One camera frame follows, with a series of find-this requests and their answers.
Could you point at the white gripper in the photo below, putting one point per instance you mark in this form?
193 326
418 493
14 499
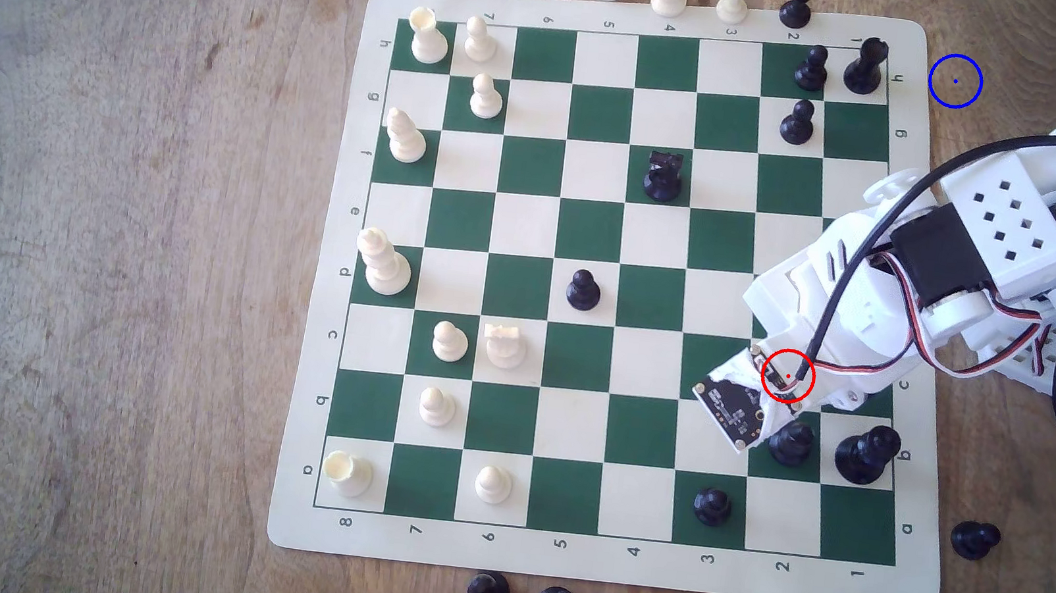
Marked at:
839 396

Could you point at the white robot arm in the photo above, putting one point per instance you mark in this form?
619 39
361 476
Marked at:
1006 202

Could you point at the black chess bishop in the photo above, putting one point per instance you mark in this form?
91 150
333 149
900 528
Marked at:
791 448

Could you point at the black chess king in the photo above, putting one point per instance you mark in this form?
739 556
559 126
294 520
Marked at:
866 455

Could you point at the black chess knight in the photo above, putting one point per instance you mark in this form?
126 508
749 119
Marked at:
663 177

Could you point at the green and cream chess mat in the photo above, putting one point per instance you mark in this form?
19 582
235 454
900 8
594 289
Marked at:
535 238

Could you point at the white chess queen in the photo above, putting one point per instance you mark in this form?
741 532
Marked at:
383 262

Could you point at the white chess bishop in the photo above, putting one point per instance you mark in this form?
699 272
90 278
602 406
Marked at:
404 137

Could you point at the black bishop h1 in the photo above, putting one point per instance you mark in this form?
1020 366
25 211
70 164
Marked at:
864 67

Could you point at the black camera circuit board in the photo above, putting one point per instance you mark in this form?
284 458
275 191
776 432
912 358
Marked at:
729 407

